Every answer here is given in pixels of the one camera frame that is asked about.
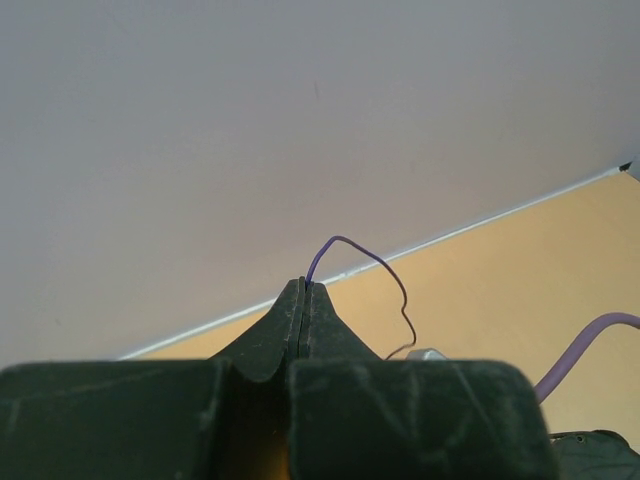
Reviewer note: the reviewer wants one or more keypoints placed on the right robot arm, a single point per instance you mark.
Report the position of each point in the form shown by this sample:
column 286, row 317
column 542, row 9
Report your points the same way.
column 593, row 455

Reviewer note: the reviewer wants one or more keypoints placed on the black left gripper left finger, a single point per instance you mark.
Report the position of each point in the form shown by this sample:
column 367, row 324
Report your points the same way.
column 222, row 417

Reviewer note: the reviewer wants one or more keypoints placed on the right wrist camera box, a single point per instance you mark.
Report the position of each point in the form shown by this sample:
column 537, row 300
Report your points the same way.
column 426, row 354

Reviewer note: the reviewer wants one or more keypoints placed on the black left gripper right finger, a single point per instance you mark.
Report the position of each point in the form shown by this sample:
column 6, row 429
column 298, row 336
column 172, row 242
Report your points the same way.
column 356, row 416

